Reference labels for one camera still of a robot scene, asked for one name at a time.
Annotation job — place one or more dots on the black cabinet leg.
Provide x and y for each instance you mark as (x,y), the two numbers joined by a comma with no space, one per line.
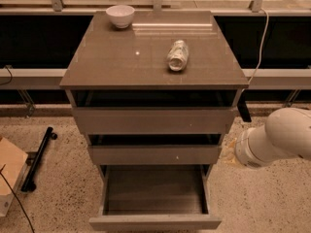
(244,112)

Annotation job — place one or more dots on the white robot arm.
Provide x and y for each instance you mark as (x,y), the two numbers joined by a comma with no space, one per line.
(286,134)

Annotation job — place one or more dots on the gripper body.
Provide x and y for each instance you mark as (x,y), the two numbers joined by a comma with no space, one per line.
(243,149)

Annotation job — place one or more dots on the cardboard box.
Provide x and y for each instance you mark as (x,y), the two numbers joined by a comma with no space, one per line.
(13,164)

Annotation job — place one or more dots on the grey top drawer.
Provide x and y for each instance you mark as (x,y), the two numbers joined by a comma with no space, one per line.
(151,121)

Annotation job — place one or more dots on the black metal bar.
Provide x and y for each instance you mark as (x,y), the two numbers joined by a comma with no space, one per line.
(28,184)

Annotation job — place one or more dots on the grey bottom drawer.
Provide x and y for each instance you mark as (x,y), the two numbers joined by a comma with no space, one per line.
(155,197)

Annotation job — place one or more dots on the grey drawer cabinet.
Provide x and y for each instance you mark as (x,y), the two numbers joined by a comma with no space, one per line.
(127,69)

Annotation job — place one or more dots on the grey drawer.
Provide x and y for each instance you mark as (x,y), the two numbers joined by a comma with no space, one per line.
(155,197)
(154,155)
(151,121)

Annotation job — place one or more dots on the white ceramic bowl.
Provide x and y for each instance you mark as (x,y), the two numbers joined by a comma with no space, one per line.
(120,15)

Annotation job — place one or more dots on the grey middle drawer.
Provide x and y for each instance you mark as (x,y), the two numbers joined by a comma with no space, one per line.
(154,155)

